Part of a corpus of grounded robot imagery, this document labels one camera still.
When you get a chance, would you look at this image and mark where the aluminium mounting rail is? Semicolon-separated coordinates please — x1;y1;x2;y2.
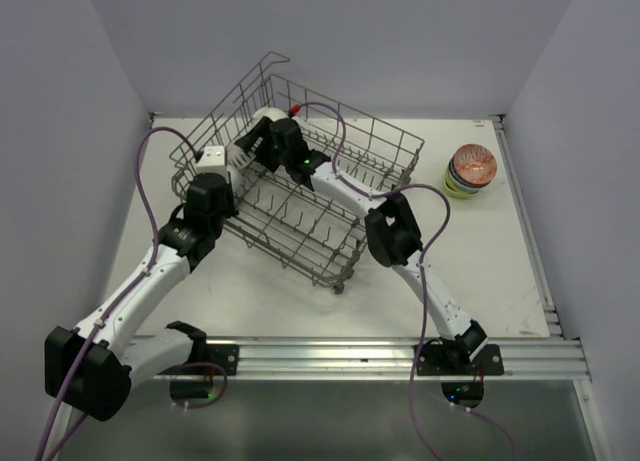
198;337;589;383

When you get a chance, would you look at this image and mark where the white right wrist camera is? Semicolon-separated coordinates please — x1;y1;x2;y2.
287;103;311;131

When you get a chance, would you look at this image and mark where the red lattice pattern bowl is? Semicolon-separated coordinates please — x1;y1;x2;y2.
448;159;487;190

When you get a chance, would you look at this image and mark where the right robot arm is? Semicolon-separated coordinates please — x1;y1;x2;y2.
227;116;488;374

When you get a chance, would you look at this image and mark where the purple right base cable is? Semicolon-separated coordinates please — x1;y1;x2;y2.
408;330;521;461

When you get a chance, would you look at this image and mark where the white bowl with dark stripes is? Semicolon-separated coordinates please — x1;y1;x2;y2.
226;144;255;171

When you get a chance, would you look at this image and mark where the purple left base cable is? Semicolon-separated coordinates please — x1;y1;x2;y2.
172;361;232;410

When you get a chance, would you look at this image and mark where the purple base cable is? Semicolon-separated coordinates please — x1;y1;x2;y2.
408;330;521;461
172;361;232;410

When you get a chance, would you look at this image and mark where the blue floral pattern bowl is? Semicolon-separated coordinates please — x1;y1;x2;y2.
446;167;476;191

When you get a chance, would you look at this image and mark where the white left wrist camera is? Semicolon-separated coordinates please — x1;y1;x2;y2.
195;145;229;181

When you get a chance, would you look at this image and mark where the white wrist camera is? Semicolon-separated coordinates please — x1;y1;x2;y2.
287;103;311;131
195;145;229;181

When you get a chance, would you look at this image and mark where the lime green bowl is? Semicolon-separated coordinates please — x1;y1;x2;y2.
443;182;480;199
444;173;467;196

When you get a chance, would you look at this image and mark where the blue zigzag pattern bowl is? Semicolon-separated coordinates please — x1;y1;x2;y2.
452;144;498;185

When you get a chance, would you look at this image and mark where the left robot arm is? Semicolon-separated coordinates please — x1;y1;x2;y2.
44;173;237;421

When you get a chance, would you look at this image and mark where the lime green bowl front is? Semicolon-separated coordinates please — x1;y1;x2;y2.
443;182;480;199

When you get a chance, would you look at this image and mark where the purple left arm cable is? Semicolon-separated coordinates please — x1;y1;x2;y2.
34;127;204;461

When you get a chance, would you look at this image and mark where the grey wire dish rack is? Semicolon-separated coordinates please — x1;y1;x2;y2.
188;51;424;294

